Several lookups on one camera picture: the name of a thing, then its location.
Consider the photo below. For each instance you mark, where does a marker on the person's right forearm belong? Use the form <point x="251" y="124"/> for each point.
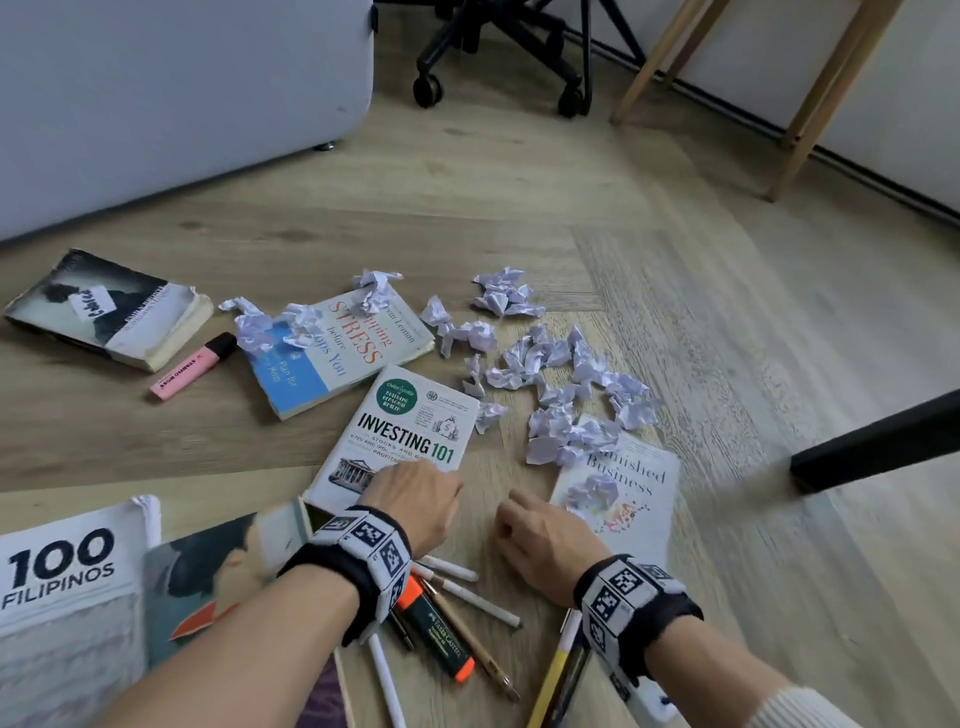
<point x="705" y="675"/>

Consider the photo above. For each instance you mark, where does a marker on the white book with colourful drawing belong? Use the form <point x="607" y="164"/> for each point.
<point x="637" y="487"/>

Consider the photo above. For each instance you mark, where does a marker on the short white pen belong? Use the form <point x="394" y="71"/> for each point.
<point x="454" y="568"/>

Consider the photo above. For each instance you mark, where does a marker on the illustrated cover magazine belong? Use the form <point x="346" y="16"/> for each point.
<point x="217" y="570"/>

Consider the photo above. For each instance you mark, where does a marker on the wooden table leg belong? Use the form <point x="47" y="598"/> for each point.
<point x="832" y="90"/>
<point x="660" y="60"/>

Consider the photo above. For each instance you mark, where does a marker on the pile of crumpled paper balls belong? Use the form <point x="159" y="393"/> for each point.
<point x="547" y="375"/>

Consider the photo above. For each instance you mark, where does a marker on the purple patterned book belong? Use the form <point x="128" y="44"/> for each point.
<point x="322" y="701"/>

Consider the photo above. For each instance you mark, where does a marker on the black marker-patterned left wristband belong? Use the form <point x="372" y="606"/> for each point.
<point x="360" y="555"/>

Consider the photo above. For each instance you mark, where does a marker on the white upholstered furniture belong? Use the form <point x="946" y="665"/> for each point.
<point x="172" y="97"/>

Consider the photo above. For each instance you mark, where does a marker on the green and orange highlighter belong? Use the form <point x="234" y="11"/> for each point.
<point x="439" y="630"/>

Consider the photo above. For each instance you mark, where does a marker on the thin black pen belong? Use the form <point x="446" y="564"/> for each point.
<point x="403" y="631"/>

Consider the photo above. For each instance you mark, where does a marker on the person's left hand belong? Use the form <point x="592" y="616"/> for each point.
<point x="409" y="502"/>

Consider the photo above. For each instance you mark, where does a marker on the person's left forearm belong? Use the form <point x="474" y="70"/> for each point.
<point x="247" y="652"/>

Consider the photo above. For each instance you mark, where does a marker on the person's left fingers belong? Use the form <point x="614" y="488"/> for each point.
<point x="448" y="487"/>

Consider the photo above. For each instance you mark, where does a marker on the yellow pencil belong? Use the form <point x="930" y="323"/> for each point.
<point x="556" y="667"/>

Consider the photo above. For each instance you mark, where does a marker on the person's right fingers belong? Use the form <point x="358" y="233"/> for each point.
<point x="507" y="521"/>

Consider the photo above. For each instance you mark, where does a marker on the long white pen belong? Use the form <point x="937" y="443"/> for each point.
<point x="480" y="604"/>

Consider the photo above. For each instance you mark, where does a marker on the worn black and white book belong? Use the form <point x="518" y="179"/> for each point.
<point x="112" y="307"/>

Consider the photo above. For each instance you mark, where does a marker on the pink highlighter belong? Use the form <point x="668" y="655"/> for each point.
<point x="187" y="367"/>

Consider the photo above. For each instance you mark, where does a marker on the white book with green badge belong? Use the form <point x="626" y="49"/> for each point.
<point x="397" y="442"/>

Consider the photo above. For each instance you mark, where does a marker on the blue and white paperback book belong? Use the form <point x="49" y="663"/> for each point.
<point x="337" y="356"/>

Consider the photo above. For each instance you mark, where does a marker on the black office chair base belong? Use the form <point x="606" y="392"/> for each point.
<point x="517" y="45"/>

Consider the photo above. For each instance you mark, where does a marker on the person's right hand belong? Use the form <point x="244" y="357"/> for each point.
<point x="547" y="544"/>

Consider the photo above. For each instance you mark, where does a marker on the brown wooden pencil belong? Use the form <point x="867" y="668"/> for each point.
<point x="480" y="652"/>

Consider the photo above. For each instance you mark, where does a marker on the black marker-patterned wristband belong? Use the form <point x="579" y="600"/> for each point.
<point x="360" y="555"/>
<point x="626" y="607"/>

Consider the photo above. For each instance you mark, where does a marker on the white knit sleeve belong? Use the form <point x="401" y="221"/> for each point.
<point x="799" y="711"/>

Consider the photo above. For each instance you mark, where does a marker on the white book with bold black title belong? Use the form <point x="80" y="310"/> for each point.
<point x="67" y="600"/>

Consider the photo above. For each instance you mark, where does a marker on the black furniture leg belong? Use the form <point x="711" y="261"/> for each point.
<point x="877" y="446"/>

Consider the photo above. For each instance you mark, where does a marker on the black marker-patterned right wristband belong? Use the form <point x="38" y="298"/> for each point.
<point x="626" y="607"/>

